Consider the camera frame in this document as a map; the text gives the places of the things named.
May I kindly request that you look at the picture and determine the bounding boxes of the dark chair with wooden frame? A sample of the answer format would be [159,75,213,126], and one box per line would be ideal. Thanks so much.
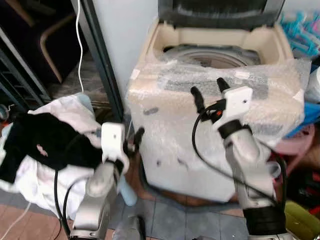
[0,0,83,85]

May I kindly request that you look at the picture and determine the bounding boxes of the clear plastic cup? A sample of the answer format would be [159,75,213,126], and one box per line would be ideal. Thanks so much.
[264,160,284,182]

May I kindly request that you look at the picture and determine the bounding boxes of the grey robot leg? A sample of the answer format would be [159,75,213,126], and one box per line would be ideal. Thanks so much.
[112,215,147,240]

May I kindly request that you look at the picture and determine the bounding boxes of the blue and pink clothes hangers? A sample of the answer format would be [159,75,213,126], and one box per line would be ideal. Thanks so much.
[279,11,320,60]

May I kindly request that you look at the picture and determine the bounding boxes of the beige top-load washing machine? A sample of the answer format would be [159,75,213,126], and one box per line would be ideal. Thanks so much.
[126,17,312,204]

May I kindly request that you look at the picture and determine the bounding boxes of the yellow-green plastic bin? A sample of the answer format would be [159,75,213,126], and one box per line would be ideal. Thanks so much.
[284,200,320,240]

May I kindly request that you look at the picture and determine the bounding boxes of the dark washer lid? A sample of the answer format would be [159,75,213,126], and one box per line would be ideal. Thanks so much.
[158,0,287,32]

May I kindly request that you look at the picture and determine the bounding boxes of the black garment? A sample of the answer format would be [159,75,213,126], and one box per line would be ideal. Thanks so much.
[0,112,104,184]

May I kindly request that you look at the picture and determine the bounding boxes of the white floor cable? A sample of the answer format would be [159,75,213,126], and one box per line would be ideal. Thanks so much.
[0,202,32,240]

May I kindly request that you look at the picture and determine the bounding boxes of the pink plastic basin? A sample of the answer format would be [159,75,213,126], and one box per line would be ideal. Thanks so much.
[272,124,317,177]

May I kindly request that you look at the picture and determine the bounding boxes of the clear bubble wrap sheet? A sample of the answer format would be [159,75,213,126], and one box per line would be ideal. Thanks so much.
[127,58,312,166]

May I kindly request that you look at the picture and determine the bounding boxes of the red and black object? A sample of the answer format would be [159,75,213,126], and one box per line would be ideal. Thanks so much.
[287,167,320,212]

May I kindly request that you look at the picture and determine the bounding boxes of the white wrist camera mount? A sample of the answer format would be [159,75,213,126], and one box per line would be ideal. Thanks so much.
[100,122,127,164]
[213,86,254,132]

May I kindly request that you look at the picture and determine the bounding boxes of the dark metal door frame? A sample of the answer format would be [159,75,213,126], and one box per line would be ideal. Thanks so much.
[79,0,126,123]

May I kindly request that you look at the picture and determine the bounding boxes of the white jar with green lid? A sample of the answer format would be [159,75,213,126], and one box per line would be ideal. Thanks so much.
[305,67,320,104]

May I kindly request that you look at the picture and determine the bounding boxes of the white hanging cable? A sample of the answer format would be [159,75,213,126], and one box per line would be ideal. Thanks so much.
[74,0,86,95]

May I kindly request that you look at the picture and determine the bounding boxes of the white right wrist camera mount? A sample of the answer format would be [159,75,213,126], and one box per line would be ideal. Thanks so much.
[213,86,254,132]

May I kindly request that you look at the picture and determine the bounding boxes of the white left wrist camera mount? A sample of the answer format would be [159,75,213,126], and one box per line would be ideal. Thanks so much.
[100,122,127,164]

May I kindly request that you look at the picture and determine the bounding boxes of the blue cloth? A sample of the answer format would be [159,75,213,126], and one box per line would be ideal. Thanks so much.
[287,102,320,139]

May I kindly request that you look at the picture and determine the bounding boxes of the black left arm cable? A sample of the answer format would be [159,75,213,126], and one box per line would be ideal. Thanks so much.
[52,131,101,237]

